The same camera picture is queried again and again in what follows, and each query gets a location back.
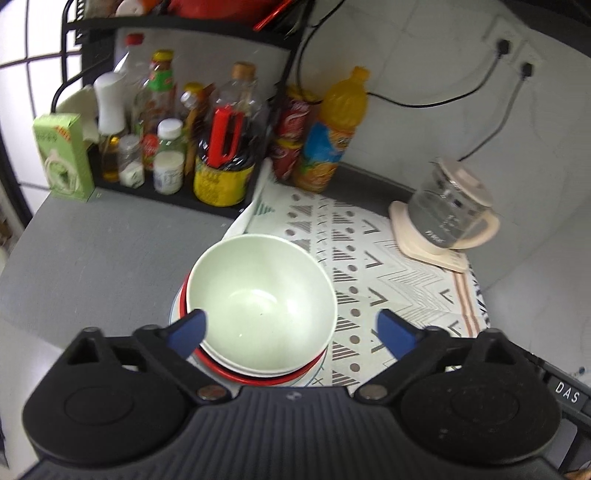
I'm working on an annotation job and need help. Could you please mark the red plate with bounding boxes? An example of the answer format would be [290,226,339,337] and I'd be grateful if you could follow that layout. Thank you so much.
[178,271,325,386]

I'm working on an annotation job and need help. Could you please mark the green ceramic bowl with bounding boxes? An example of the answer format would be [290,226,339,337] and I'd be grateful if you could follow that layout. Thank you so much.
[184,234,338,378]

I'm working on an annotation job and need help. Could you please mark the white bowl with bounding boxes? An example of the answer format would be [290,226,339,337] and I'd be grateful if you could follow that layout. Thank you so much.
[184,276,335,377]

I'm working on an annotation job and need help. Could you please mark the patterned white table cloth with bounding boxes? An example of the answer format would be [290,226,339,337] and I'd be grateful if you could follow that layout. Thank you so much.
[226,161,490,391]

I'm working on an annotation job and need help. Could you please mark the cream kettle base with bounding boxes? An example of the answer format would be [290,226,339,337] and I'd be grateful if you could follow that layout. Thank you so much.
[389,201,469,273]

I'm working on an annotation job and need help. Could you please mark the large white plate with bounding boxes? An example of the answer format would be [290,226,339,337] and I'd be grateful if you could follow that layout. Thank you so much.
[167,277,322,394]

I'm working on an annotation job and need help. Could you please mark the glass electric kettle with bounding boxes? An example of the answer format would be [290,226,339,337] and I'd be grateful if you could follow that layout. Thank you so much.
[407,159,500,250]

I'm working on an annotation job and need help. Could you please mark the white label supplement bottle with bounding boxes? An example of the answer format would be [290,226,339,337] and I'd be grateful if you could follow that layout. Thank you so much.
[153,118,185,195]

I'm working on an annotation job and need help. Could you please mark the small glass spice jar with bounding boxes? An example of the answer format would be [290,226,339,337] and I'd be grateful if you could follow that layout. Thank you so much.
[117,135,144,189]

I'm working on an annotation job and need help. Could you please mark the green carton box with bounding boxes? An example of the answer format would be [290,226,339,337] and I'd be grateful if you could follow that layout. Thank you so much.
[33,113,95,202]

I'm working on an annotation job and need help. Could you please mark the large dark soy sauce bottle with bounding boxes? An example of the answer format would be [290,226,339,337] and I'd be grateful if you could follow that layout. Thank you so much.
[193,61,264,208]

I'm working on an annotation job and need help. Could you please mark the lower red soda can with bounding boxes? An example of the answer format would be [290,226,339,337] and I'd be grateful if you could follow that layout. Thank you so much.
[269,138,303,181]

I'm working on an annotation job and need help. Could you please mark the red soda can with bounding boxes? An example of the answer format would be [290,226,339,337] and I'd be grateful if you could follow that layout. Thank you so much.
[274,85,321,142]
[269,138,303,181]

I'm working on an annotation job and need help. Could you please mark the red-label sauce bottle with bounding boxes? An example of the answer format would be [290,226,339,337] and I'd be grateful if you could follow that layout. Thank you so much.
[133,49,176,171]

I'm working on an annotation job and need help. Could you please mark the orange juice bottle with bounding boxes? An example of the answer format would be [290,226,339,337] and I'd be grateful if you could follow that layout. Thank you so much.
[291,66,370,193]

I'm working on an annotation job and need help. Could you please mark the white-capped oil dispenser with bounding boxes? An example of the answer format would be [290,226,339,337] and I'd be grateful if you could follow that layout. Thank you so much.
[93,72,127,183]

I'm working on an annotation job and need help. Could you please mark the upper red soda can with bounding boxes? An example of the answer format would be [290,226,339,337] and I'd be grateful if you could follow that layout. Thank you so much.
[274,85,321,142]

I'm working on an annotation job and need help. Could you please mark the clear red-cap bottle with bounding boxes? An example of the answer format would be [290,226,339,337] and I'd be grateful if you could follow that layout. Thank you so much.
[114,33,147,92]

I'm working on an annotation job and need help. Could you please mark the black power cable right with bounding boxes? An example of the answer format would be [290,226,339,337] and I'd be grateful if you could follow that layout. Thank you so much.
[458,62,535,163]

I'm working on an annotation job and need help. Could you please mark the white wall socket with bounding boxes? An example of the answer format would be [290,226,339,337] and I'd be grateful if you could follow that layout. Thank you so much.
[483,16,544,78]

